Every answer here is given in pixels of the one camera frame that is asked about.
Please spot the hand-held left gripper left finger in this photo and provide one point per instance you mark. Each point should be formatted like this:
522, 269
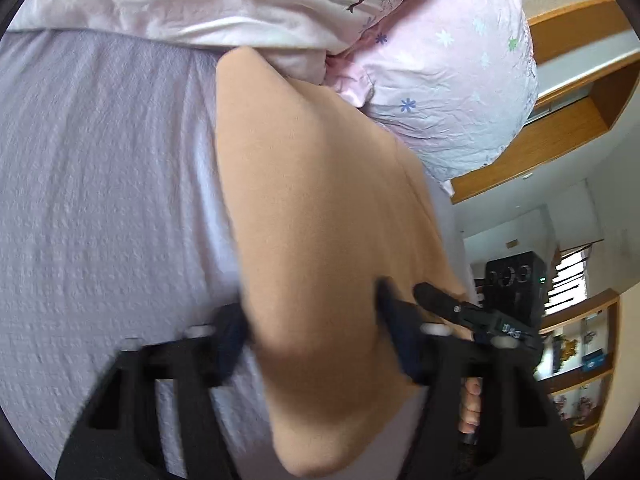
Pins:
231, 342

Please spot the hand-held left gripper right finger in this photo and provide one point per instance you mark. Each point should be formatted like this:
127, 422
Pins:
400, 332

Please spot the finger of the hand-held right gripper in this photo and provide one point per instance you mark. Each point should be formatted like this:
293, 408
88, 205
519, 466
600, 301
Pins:
440, 299

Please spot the tan small garment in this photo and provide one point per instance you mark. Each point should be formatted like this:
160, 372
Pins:
320, 210

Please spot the person's right hand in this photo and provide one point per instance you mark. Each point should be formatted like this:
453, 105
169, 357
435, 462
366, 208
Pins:
471, 405

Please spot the yellow figurine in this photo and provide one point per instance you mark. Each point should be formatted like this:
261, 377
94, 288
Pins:
568, 350

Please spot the blue box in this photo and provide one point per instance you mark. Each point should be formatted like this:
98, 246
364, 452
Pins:
595, 361

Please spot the wooden bookshelf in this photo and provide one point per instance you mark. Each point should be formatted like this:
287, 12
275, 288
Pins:
580, 385

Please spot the lavender textured bed sheet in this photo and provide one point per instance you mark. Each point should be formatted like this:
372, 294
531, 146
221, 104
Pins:
100, 200

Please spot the pink flower print pillow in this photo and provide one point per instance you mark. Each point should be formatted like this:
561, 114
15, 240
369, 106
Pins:
450, 70

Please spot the white floral pillow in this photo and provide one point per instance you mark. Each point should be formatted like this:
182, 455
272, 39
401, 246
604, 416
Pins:
225, 0

